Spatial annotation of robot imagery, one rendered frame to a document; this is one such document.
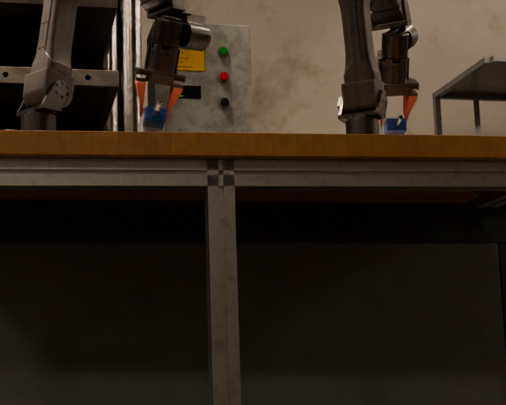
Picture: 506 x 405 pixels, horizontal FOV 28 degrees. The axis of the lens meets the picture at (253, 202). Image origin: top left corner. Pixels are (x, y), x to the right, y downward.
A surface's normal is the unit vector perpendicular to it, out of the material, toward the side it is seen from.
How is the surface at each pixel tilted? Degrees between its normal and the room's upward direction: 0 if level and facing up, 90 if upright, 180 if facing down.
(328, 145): 90
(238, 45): 90
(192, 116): 90
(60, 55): 79
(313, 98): 90
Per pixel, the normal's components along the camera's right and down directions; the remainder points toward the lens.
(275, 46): 0.18, -0.18
